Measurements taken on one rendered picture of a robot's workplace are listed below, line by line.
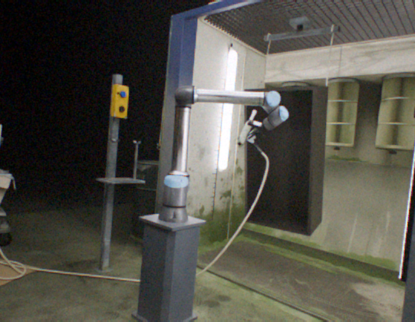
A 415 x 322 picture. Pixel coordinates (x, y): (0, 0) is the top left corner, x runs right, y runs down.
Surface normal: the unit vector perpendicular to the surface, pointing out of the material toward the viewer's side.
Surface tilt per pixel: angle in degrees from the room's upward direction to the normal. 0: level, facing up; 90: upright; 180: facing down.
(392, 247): 57
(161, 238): 90
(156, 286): 90
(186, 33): 90
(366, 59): 90
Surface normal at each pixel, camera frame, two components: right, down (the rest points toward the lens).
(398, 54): -0.64, -0.02
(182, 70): 0.76, 0.10
